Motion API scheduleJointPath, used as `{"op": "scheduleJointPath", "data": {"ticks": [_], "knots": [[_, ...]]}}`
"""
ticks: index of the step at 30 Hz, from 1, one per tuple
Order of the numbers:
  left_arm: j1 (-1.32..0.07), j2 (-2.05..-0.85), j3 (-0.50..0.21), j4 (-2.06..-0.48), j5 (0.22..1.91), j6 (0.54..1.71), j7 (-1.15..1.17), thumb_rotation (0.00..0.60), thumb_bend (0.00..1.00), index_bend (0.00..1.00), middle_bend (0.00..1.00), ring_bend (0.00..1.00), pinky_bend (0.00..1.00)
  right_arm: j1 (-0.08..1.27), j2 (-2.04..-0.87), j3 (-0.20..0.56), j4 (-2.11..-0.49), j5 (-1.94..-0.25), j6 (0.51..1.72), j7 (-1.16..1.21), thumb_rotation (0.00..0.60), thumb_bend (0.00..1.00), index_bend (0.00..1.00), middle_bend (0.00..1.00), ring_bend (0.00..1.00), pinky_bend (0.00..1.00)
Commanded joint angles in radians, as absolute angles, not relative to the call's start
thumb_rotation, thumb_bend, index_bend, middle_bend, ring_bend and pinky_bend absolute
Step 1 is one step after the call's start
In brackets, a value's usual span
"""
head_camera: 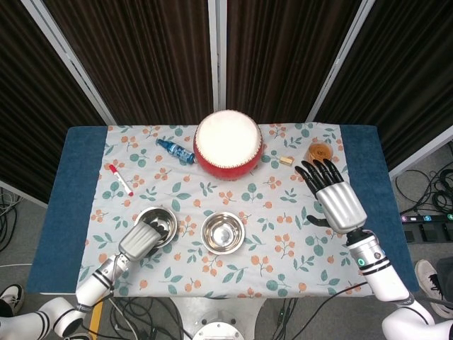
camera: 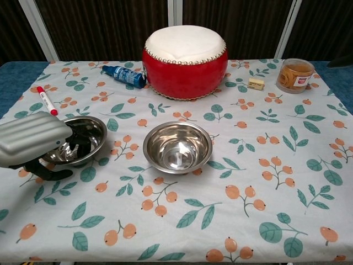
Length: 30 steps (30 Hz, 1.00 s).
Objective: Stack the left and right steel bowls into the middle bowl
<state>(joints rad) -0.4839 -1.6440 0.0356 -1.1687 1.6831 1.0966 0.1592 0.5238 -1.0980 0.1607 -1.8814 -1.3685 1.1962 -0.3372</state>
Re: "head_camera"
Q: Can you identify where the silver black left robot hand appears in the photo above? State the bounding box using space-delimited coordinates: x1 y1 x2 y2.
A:
118 219 171 262

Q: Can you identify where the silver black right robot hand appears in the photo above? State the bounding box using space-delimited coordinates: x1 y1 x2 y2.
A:
295 158 367 235

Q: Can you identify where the stainless steel bowl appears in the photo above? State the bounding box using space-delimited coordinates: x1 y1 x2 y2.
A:
200 211 246 253
133 207 179 249
201 219 246 256

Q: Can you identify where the clear jar of rubber bands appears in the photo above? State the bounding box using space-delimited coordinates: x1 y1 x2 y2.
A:
306 139 336 167

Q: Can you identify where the red and white marker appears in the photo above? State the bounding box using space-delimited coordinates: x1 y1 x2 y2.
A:
108 164 134 198

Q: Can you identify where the blue table cover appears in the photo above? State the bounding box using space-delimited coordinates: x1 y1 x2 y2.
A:
26 123 420 295

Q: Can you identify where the blue spray bottle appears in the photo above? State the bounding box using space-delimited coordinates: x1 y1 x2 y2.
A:
155 137 197 165

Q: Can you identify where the white robot torso base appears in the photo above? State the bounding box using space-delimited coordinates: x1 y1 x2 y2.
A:
169 296 270 340

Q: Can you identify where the floral fruit print tablecloth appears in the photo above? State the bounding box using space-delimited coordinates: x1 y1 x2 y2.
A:
76 122 372 299

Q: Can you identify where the white sneaker with black laces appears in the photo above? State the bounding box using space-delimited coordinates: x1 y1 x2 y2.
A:
0 283 25 318
413 259 453 319

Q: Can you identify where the red drum with white skin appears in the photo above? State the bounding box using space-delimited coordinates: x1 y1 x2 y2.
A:
193 109 265 182

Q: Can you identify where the dark brown partition panel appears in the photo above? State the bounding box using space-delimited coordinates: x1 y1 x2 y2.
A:
42 0 219 127
0 0 107 205
224 0 365 123
314 0 453 178

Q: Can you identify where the black cable bundle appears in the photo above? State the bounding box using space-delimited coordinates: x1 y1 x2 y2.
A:
394 166 453 215
105 297 192 340

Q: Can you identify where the grey cable bundle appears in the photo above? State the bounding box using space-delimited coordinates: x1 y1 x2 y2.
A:
0 187 18 252

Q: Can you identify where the white partition frame post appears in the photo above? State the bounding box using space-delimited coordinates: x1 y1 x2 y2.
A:
207 0 227 111
306 0 376 123
19 0 117 125

